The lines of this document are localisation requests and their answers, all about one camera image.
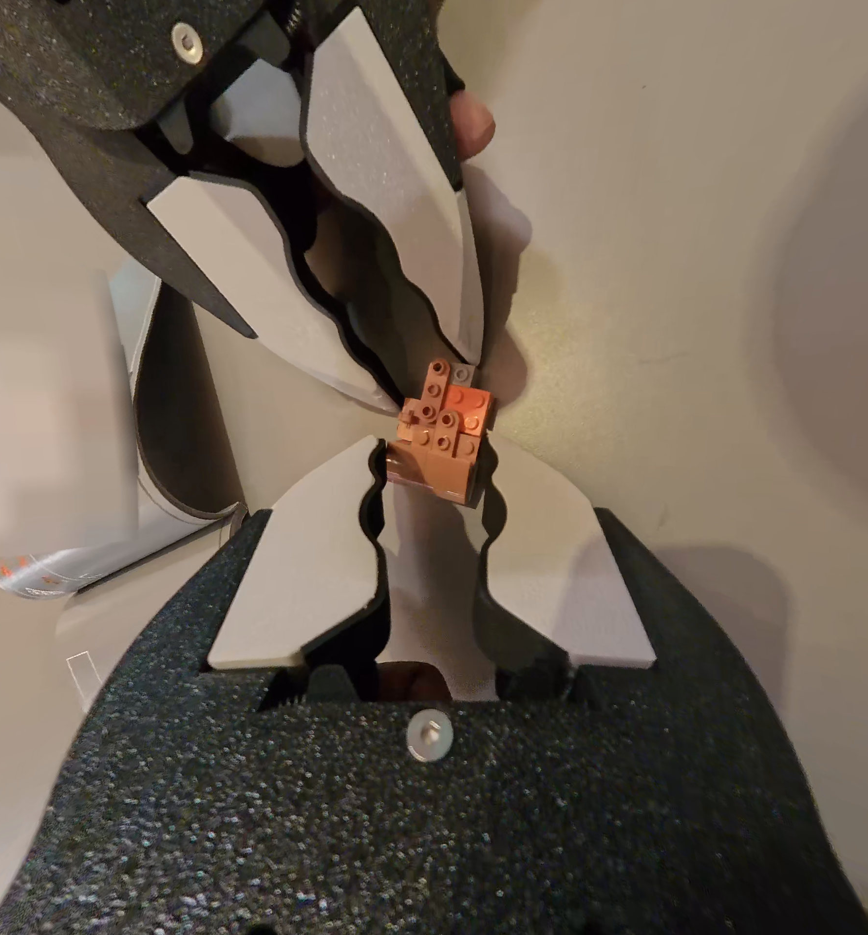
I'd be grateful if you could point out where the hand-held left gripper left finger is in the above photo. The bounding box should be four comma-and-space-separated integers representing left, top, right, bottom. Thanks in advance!
206, 435, 393, 672

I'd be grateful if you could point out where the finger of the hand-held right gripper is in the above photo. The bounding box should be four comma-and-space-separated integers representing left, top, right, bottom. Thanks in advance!
299, 6, 486, 366
144, 58, 402, 417

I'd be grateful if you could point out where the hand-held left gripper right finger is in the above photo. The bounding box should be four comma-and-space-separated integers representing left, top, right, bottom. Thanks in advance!
471, 437, 659, 672

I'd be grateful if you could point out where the small orange brown brick assembly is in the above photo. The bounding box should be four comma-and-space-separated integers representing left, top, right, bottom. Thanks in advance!
384, 358, 497, 506

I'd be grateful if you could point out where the grey instruction booklet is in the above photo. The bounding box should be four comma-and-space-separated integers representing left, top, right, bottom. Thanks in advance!
0, 278, 252, 914

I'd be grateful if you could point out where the grey desk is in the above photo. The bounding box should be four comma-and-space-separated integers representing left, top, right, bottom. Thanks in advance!
0, 0, 868, 929

